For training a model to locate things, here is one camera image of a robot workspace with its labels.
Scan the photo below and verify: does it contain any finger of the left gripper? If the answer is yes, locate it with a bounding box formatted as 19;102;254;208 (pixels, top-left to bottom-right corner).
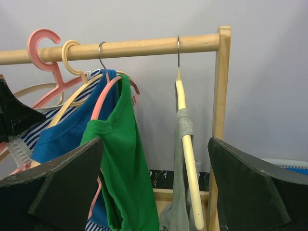
0;78;46;142

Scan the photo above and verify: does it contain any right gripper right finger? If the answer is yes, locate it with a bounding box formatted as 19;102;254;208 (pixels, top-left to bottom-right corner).
208;137;308;231

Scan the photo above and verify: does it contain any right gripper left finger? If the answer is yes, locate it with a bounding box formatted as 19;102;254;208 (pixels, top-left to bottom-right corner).
0;138;104;231

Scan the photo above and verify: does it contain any blue white striped tank top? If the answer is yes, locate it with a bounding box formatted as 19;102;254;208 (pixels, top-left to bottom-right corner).
21;69;118;231

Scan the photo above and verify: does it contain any light wooden hanger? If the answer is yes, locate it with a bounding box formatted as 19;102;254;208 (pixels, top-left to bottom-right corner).
9;83;65;106

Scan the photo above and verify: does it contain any pink hanger with striped top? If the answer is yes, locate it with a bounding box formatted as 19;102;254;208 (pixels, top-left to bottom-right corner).
0;32;92;179

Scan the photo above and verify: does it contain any green tank top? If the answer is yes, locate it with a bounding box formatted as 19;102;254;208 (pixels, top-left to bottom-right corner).
81;74;159;231

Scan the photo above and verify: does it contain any grey tank top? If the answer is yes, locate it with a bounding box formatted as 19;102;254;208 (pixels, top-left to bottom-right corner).
159;109;197;231

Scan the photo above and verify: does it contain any wooden hanger with blue top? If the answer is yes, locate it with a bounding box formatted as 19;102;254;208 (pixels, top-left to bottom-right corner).
30;39;132;169

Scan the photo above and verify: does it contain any pink hanger with green top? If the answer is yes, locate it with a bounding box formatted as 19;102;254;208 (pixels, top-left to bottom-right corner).
88;41;141;219

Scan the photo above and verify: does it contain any cream hanger with grey top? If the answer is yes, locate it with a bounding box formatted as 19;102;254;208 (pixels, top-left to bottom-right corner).
176;36;204;231

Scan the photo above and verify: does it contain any grey side basket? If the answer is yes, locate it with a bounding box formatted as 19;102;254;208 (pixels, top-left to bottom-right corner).
262;158;308;169

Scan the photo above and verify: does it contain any blue folded cloth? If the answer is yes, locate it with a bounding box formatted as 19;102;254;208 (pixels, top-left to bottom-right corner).
286;167;308;175

